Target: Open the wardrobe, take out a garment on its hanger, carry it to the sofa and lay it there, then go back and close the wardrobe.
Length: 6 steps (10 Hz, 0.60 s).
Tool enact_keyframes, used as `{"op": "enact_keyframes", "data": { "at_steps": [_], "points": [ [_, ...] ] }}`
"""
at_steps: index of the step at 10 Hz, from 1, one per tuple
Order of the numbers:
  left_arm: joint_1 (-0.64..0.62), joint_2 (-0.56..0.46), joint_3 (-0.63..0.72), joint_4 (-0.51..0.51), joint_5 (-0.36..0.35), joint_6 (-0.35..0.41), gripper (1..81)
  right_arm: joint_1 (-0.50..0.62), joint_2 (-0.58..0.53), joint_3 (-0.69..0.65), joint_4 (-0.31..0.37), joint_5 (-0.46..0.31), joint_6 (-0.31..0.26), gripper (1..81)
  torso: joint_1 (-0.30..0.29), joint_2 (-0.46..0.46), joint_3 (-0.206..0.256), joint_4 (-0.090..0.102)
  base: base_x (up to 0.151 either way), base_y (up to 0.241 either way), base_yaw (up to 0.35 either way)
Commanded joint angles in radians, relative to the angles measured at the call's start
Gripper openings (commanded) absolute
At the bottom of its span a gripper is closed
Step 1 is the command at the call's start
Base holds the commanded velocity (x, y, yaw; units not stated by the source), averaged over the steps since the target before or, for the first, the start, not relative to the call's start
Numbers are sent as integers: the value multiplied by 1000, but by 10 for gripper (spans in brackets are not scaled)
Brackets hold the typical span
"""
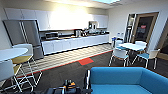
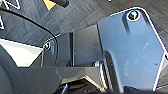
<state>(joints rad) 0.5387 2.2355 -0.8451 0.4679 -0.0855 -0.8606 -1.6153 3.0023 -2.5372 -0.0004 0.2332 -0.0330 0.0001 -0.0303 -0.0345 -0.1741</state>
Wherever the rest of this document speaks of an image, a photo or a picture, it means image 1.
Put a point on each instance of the steel refrigerator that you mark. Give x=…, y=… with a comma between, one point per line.
x=23, y=35

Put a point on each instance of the tall steel coffee brewer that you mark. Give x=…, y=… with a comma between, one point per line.
x=92, y=26

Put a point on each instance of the white clothes hanger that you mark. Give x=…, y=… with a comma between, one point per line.
x=88, y=78

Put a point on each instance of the dark coffee machine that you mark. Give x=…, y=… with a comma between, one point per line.
x=78, y=33

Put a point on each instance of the wood framed glass door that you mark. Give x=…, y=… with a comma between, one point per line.
x=143, y=30

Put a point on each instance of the round white table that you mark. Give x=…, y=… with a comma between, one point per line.
x=11, y=53

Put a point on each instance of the blue sofa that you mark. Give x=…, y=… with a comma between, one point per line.
x=126, y=80

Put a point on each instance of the steel microwave oven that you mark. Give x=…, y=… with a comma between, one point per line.
x=51, y=35

